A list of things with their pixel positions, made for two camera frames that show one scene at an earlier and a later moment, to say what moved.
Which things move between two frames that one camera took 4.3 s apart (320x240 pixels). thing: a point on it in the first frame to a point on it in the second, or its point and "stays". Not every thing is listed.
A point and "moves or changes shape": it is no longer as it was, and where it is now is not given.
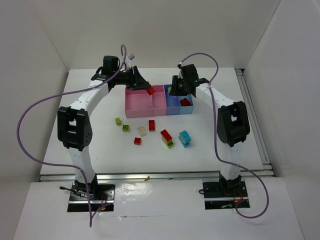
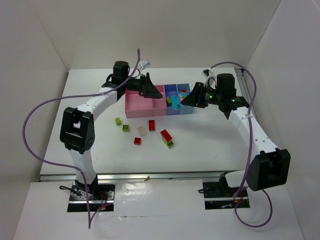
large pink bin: [138, 103] stays
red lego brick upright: [152, 125] stays
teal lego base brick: [184, 144] to [175, 102]
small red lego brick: [137, 141] stays
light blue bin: [186, 109] stays
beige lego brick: [142, 130] stays
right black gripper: [180, 86] to [198, 94]
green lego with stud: [125, 128] stays
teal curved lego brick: [185, 136] moves or changes shape
